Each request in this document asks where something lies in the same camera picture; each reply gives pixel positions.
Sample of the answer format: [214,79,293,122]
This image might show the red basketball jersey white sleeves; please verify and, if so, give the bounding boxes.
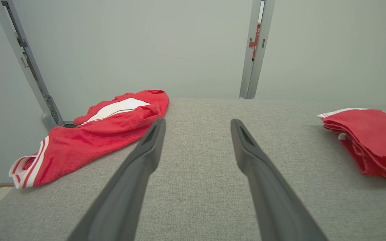
[9,90,169,189]

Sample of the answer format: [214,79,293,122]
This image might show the grey partition post with brackets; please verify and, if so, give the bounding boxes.
[0,0,79,131]

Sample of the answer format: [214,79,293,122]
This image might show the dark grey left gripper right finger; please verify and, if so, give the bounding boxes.
[230,119,329,241]

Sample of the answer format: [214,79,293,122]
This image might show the red shorts with white trim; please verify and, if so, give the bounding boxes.
[317,108,386,186]

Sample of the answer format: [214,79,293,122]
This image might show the grey double partition post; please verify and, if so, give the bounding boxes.
[239,0,276,100]

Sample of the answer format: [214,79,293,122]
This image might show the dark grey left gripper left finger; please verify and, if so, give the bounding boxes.
[66,118,167,241]

